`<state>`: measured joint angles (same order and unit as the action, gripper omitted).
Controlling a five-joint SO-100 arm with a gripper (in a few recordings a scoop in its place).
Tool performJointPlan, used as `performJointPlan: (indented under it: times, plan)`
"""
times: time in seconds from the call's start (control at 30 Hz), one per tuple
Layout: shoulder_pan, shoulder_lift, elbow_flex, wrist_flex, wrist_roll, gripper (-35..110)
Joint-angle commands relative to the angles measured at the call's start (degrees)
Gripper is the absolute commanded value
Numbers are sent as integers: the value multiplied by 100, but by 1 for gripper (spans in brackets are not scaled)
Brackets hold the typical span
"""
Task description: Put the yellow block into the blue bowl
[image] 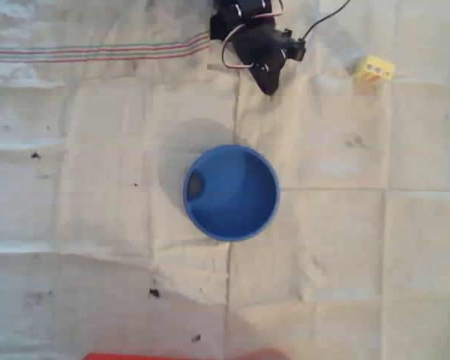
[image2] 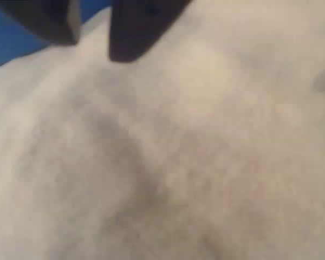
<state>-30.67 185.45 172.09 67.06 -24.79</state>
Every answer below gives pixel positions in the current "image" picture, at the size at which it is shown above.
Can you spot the yellow medicine box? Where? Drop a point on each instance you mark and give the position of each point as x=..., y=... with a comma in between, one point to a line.
x=375, y=69

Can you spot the white cloth with striped band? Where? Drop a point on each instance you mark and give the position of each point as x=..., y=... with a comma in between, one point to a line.
x=97, y=187

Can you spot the red flat object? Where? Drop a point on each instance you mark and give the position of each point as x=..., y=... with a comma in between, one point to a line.
x=135, y=356

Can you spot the blue plastic bowl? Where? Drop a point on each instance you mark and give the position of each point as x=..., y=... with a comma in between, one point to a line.
x=232, y=210

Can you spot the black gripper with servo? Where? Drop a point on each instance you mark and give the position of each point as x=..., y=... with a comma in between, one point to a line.
x=265, y=76

